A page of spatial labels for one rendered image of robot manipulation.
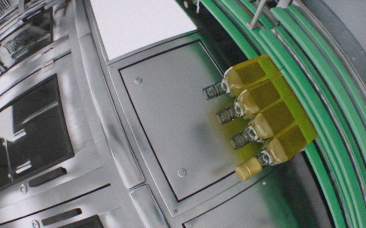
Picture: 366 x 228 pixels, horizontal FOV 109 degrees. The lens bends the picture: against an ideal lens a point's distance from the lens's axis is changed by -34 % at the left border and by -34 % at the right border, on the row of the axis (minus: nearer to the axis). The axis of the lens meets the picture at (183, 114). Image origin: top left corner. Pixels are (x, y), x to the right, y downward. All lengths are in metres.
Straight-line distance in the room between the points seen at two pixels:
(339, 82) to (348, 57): 0.08
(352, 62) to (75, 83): 0.77
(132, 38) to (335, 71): 0.58
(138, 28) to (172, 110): 0.32
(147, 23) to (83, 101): 0.34
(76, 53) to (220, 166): 0.60
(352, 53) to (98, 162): 0.69
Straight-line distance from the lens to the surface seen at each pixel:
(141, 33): 0.68
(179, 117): 0.51
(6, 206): 0.81
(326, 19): 0.51
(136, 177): 0.49
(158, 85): 0.55
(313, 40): 0.43
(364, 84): 0.46
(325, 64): 0.40
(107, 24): 0.75
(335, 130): 0.46
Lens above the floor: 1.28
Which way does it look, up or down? 12 degrees down
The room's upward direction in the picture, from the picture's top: 114 degrees counter-clockwise
